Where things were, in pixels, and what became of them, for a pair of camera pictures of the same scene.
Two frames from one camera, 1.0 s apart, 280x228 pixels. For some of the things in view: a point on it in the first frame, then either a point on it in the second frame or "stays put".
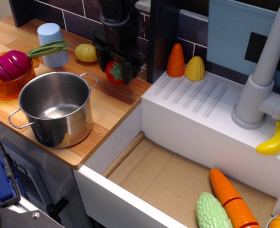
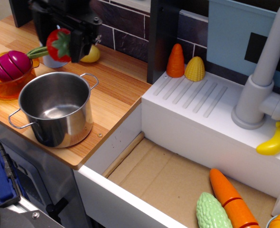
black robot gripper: [122, 42] → [79, 14]
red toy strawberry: [115, 71] → [58, 44]
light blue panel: [236, 33] stays put
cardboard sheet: [172, 184] stays put
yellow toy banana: [278, 144] stays put
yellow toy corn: [195, 70] stays put
